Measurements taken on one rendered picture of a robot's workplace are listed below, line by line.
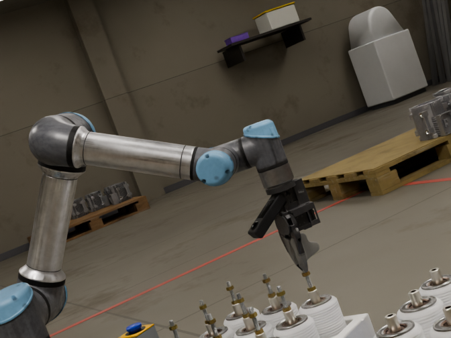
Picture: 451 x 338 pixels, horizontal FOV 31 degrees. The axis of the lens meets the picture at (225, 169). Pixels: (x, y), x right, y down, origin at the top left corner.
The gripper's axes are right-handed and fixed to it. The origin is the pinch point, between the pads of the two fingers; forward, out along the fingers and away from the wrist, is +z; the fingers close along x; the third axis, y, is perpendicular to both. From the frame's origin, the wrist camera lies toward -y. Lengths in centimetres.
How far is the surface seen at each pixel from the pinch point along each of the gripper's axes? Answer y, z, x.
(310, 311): -2.6, 9.6, -3.1
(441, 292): 15.8, 9.8, -30.3
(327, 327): -0.5, 14.4, -4.5
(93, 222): 58, 27, 692
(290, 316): -9.1, 7.3, -7.7
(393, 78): 515, 0, 774
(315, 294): 0.6, 7.0, -1.1
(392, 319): -1.8, 6.6, -40.4
